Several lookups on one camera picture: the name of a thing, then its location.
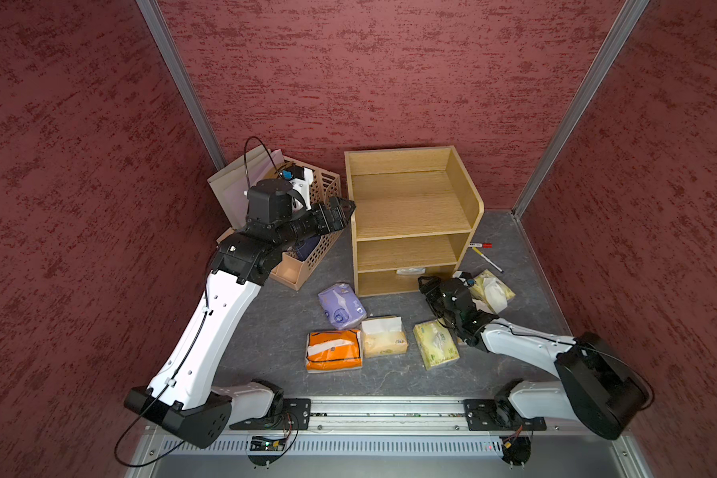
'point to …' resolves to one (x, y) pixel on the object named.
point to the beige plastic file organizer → (289, 269)
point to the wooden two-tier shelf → (415, 208)
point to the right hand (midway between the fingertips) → (417, 288)
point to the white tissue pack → (343, 306)
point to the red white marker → (481, 245)
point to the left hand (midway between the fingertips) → (339, 216)
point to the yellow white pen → (489, 261)
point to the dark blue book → (306, 249)
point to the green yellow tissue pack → (435, 344)
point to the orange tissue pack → (334, 351)
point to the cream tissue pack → (382, 336)
